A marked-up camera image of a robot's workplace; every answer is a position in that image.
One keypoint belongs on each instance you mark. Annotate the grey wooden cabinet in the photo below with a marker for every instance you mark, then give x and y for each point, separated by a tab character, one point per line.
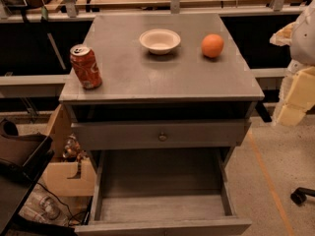
182	85

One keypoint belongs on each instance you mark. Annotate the white paper bowl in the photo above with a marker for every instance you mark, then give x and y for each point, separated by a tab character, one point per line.
159	41

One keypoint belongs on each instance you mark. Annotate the grey open bottom drawer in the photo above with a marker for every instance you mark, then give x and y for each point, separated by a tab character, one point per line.
162	192

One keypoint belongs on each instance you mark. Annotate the red coke can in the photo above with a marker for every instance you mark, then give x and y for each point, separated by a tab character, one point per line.
85	66

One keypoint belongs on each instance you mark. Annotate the black chair caster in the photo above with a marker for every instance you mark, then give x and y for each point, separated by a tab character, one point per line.
299	196

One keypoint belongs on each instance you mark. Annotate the cardboard box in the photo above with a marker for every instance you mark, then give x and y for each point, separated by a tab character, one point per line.
62	177

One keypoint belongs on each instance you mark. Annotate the black bin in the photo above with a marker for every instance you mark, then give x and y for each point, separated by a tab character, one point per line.
22	160

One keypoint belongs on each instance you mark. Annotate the orange fruit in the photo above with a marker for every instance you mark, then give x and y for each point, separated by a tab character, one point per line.
212	45

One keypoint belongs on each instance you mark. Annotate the grey middle drawer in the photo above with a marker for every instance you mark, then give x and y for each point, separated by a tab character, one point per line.
158	134

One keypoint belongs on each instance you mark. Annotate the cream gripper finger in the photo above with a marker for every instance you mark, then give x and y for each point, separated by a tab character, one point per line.
297	96
283	36

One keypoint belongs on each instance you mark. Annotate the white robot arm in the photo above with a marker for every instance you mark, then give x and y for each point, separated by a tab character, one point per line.
302	49

